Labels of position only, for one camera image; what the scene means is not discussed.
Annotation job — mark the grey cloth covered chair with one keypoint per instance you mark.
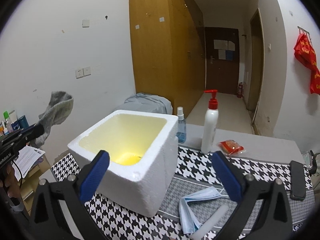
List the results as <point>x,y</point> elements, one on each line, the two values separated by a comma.
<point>147,103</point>

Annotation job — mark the red hanging bag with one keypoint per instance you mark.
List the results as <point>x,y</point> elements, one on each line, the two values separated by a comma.
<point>306,55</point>

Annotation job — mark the blue spray bottle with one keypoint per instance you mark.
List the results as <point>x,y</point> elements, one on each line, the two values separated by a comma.
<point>181,130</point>

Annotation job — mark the person's left hand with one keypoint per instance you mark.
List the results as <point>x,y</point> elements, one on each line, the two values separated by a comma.
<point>11,183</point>

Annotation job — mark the dark brown entrance door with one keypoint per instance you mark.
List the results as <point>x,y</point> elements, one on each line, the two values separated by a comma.
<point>222,59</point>

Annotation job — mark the houndstooth grey tablecloth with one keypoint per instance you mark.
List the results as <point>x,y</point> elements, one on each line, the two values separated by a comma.
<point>265,212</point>

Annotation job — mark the white wall socket pair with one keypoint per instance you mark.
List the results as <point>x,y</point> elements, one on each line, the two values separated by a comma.
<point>80,73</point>

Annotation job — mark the grey sock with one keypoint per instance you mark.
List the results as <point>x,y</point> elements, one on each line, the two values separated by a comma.
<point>58,110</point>

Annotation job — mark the white styrofoam box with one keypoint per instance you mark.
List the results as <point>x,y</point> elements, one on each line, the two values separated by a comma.
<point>143,150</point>

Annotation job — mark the black smartphone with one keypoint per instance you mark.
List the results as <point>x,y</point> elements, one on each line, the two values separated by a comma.
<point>298,187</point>

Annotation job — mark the wooden wardrobe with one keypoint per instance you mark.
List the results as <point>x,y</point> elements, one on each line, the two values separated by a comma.
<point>167,42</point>

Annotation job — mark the red fire extinguisher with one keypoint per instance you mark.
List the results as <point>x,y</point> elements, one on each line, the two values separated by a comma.
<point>239,93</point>

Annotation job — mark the blue surgical face mask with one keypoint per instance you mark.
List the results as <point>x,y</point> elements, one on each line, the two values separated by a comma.
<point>197,217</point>

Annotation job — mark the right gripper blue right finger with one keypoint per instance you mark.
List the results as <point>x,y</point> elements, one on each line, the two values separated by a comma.
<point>229,175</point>

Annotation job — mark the toiletry bottles cluster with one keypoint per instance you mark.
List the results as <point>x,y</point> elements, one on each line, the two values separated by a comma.
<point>12,122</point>

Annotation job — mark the white wall switch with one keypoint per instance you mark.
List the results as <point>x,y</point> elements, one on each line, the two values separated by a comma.
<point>85,23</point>

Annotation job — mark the white lotion pump bottle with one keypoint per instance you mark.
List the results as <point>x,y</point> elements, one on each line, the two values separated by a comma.
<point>210,122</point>

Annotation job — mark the yellow foam fruit net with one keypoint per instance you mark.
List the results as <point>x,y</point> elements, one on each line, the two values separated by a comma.
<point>127,158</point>

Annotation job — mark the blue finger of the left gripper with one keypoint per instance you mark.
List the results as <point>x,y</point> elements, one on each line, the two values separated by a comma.
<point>31,133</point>

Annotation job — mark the wooden side door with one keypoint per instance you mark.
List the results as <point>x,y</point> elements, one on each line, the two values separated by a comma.
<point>257,42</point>

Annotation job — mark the wall coat hook rail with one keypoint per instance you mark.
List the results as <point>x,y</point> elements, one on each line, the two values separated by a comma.
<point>302,30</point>

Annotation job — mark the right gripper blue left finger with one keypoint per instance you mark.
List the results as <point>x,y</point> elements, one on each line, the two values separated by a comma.
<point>91,175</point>

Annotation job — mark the red snack packet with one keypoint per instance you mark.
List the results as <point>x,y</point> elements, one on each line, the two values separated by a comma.
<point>231,147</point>

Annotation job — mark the papers on side desk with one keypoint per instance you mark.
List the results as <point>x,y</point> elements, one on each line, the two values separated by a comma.
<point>27,158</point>

